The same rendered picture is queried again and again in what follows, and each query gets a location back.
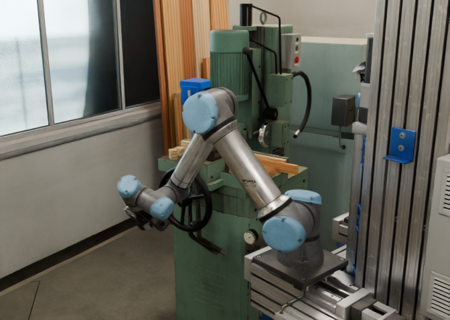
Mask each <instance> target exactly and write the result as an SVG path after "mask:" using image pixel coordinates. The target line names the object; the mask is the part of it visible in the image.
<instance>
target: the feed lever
mask: <svg viewBox="0 0 450 320"><path fill-rule="evenodd" d="M242 53H243V54H245V55H246V56H247V58H248V61H249V64H250V67H251V68H252V72H253V74H254V77H255V79H256V82H257V84H258V87H259V89H260V93H261V94H262V97H263V100H264V102H265V105H266V108H265V109H264V112H263V117H264V119H265V120H270V121H277V120H278V118H277V117H278V110H277V109H276V108H270V107H269V104H268V102H267V98H266V96H265V94H264V91H263V88H262V86H261V84H260V80H259V79H258V75H257V73H256V70H255V68H254V65H253V63H252V60H251V57H250V54H249V53H250V48H249V47H248V46H245V47H243V49H242Z"/></svg>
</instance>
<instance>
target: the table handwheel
mask: <svg viewBox="0 0 450 320"><path fill-rule="evenodd" d="M175 168H176V167H174V168H172V169H170V170H168V171H167V172H166V173H165V174H164V175H163V177H162V178H161V181H160V183H159V189H160V188H161V187H163V186H164V185H166V183H167V182H168V181H169V178H170V177H171V176H172V174H173V172H174V171H175ZM194 181H195V182H196V183H197V184H198V185H199V187H200V195H195V193H194V192H195V191H193V192H190V193H189V195H188V196H187V197H186V198H185V199H183V200H181V201H180V202H178V203H177V204H178V206H179V207H181V219H180V222H179V221H178V220H176V219H175V218H174V216H173V215H172V214H171V215H170V216H169V217H168V220H169V221H170V222H171V223H172V224H173V225H174V226H175V227H176V228H179V229H180V230H183V231H185V232H197V231H199V230H201V229H202V228H204V227H205V226H206V225H207V223H208V222H209V221H210V218H211V215H212V198H211V195H210V192H211V191H209V189H208V187H207V185H206V184H205V182H204V180H203V179H202V178H201V177H200V176H199V175H196V178H195V179H194ZM201 198H205V202H206V211H205V214H204V217H203V219H202V222H201V223H200V224H198V225H197V226H196V227H194V228H192V227H190V226H188V225H185V224H184V216H185V207H187V206H189V205H191V204H192V202H193V200H195V199H201Z"/></svg>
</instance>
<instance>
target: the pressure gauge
mask: <svg viewBox="0 0 450 320"><path fill-rule="evenodd" d="M248 237H250V238H248ZM243 238H244V241H245V242H246V243H247V244H250V245H251V246H254V243H255V242H256V241H257V240H258V233H257V231H256V230H254V229H249V230H247V231H245V232H244V234H243Z"/></svg>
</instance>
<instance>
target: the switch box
mask: <svg viewBox="0 0 450 320"><path fill-rule="evenodd" d="M297 37H298V38H299V41H298V42H299V43H298V44H295V42H297V41H296V38H297ZM296 46H298V47H299V49H298V53H295V52H296V51H297V50H296V49H295V48H296ZM297 56H298V57H299V62H298V63H297V65H296V66H295V64H296V61H295V58H296V57H297ZM281 58H282V68H288V69H291V68H298V67H300V59H301V34H300V33H286V34H281Z"/></svg>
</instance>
